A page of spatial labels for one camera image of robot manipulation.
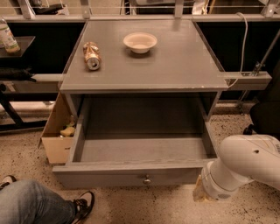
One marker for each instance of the yellow foam-padded gripper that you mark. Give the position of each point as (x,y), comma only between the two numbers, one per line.
(212,183)

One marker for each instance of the grey top drawer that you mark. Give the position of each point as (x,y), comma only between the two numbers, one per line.
(120,139)

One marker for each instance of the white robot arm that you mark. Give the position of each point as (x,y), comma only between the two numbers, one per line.
(241,160)

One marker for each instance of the round metal drawer knob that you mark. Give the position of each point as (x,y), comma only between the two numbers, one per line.
(147,180)

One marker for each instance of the black office chair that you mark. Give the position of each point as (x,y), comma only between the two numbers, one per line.
(265,115)

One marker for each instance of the black white right shoe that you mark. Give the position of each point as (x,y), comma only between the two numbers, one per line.
(83,207)

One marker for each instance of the black white shoe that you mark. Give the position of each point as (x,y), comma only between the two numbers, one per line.
(83,207)
(6,181)

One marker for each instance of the metal clamp rod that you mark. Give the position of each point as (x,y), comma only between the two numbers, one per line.
(259,65)

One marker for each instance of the yellow item in box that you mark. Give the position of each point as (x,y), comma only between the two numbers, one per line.
(69,129)

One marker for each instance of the grey wooden cabinet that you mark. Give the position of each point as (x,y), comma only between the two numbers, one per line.
(179,64)

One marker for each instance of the brown cardboard box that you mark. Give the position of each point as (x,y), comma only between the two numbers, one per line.
(57,147)

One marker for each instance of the white ceramic bowl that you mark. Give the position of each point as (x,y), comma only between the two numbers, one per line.
(140,42)

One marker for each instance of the blue jeans leg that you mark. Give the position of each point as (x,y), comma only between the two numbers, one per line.
(29,202)

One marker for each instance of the crushed gold drink can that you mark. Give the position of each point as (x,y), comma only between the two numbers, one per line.
(92,56)

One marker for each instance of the black white left shoe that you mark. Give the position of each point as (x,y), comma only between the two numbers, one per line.
(6,181)

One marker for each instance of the small black side table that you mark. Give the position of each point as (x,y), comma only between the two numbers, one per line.
(8,76)

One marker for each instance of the plastic drink bottle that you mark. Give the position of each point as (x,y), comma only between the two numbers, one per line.
(7,38)

